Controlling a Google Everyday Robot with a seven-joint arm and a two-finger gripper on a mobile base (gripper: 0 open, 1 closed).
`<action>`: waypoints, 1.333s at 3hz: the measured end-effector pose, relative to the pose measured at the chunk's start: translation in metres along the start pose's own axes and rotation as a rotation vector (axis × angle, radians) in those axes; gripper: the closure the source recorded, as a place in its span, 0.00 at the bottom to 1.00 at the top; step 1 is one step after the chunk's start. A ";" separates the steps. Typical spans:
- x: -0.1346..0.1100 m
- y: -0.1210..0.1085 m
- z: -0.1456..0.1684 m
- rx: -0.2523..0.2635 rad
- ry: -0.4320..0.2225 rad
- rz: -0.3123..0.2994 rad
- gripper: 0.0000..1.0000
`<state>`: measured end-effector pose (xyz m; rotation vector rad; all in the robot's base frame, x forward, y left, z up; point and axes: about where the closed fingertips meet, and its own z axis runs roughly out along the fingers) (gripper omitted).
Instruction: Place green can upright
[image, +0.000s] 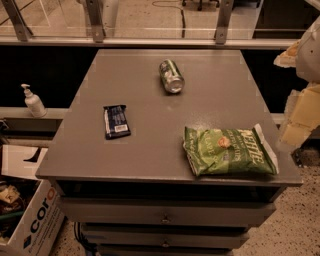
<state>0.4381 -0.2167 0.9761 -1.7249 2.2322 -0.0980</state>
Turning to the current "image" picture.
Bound green soda can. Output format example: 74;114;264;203
159;59;185;94

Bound green chips bag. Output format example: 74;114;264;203
183;124;279;176

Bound grey drawer cabinet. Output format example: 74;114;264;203
37;49;302;256

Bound white pump bottle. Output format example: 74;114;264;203
21;84;47;118

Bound dark blue snack bar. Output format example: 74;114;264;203
104;105;131;140

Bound metal railing post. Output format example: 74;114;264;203
86;0;105;43
1;0;33;42
215;0;234;45

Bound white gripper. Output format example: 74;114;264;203
273;16;320;147

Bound white cardboard box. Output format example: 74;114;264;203
0;145;64;256

